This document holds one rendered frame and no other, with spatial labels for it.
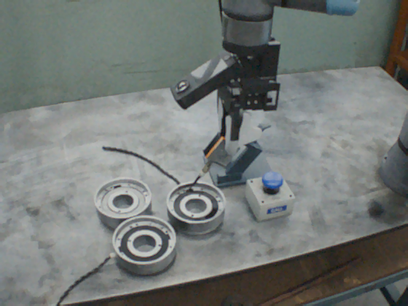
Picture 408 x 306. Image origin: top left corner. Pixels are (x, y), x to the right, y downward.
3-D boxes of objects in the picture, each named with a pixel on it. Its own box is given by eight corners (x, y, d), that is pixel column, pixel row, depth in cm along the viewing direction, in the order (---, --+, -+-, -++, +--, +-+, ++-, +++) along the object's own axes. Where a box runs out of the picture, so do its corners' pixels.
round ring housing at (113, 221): (91, 199, 85) (88, 184, 82) (143, 187, 88) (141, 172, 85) (104, 239, 77) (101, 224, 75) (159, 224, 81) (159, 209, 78)
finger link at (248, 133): (262, 161, 76) (266, 113, 71) (229, 166, 75) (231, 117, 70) (256, 151, 79) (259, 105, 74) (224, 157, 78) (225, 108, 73)
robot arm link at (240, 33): (231, 23, 60) (215, 4, 66) (229, 52, 62) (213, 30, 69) (281, 21, 61) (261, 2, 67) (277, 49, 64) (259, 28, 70)
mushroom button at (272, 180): (264, 205, 82) (267, 186, 79) (256, 191, 85) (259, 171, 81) (283, 201, 83) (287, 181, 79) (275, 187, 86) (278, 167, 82)
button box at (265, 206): (257, 223, 82) (261, 204, 79) (244, 197, 87) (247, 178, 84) (296, 213, 84) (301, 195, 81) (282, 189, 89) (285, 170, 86)
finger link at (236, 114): (242, 144, 72) (244, 95, 67) (232, 146, 71) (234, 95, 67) (233, 130, 76) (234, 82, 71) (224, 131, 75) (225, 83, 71)
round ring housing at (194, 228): (232, 231, 80) (233, 216, 77) (175, 242, 77) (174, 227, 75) (214, 192, 88) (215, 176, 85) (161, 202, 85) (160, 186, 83)
